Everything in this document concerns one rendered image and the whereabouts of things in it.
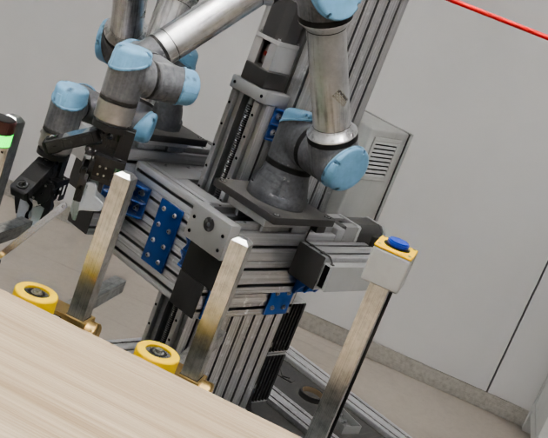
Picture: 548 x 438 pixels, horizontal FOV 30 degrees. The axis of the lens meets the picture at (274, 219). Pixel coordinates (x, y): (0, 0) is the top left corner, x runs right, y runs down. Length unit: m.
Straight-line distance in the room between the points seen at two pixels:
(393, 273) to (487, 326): 2.86
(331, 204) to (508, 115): 1.69
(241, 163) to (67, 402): 1.22
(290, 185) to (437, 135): 2.08
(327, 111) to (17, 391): 1.01
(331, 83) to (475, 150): 2.27
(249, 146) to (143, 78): 0.73
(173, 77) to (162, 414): 0.69
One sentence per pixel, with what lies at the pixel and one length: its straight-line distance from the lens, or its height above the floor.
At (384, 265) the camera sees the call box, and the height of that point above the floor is 1.19.
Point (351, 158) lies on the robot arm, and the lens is 2.32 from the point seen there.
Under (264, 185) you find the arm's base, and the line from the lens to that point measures 2.45.
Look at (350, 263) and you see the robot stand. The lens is 2.57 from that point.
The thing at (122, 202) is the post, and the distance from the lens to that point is 1.93.
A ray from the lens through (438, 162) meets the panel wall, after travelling 4.48.
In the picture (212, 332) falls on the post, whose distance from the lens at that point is 1.91.
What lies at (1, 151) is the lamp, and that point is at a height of 1.08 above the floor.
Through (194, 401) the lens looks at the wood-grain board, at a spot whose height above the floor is 0.90.
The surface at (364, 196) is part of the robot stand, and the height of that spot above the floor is 1.03.
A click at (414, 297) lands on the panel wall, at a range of 4.61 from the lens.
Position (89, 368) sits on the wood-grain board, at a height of 0.90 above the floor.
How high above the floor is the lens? 1.67
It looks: 16 degrees down
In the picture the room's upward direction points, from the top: 21 degrees clockwise
